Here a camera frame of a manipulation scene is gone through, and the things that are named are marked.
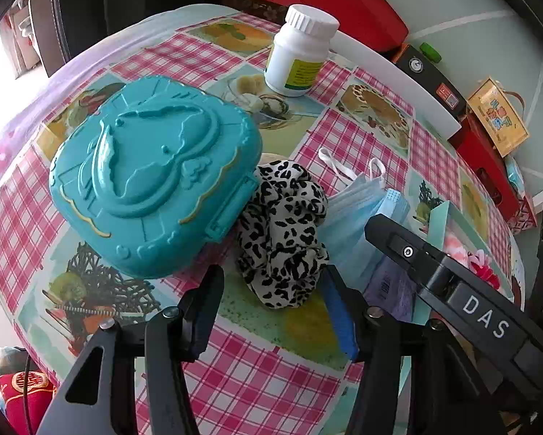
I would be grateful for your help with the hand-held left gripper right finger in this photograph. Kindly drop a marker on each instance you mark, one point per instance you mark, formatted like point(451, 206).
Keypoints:
point(341, 321)

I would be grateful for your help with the leopard print scrunchie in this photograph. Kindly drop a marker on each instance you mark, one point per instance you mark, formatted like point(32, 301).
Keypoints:
point(285, 235)

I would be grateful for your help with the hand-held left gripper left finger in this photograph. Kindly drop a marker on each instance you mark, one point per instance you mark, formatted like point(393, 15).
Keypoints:
point(203, 321)

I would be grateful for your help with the red bow hair clip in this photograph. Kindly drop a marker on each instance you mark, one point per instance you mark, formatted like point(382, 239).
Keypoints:
point(484, 272)

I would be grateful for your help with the yellow printed gift bag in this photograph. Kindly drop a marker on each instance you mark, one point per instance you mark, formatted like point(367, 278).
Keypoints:
point(497, 115)

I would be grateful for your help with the white board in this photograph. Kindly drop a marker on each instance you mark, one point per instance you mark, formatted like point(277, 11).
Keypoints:
point(389, 72)

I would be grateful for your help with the teal paper box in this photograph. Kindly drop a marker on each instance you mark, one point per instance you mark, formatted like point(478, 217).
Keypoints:
point(439, 222)

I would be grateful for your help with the red cushion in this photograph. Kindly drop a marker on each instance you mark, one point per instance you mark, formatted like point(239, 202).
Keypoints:
point(24, 398)

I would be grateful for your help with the red gift bag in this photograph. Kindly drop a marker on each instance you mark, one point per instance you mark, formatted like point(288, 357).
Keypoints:
point(353, 4)

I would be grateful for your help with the light blue packet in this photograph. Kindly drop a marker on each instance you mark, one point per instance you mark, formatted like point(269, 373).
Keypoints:
point(515, 176)

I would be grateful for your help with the brown patterned box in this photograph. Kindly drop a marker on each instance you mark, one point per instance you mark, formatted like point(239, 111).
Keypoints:
point(257, 7)

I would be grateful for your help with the black cabinet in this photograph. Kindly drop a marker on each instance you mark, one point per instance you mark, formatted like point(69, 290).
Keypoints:
point(117, 0)

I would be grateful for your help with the purple packet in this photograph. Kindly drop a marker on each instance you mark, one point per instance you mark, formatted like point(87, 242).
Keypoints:
point(389, 290)

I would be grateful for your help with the blue face mask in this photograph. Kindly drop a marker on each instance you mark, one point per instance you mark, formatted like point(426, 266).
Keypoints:
point(357, 217)

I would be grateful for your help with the teal plastic heart case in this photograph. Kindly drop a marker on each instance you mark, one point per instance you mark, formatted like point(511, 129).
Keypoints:
point(149, 172)

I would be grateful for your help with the red cardboard box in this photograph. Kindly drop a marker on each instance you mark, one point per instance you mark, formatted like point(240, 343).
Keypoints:
point(488, 167)

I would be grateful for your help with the black box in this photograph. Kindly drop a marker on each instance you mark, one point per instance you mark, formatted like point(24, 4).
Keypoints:
point(430, 81)

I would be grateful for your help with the green capped bottle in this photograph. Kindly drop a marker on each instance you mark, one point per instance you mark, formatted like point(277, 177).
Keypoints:
point(430, 50)

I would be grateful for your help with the white plastic bottle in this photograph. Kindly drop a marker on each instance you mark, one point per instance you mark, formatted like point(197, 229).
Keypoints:
point(298, 54)

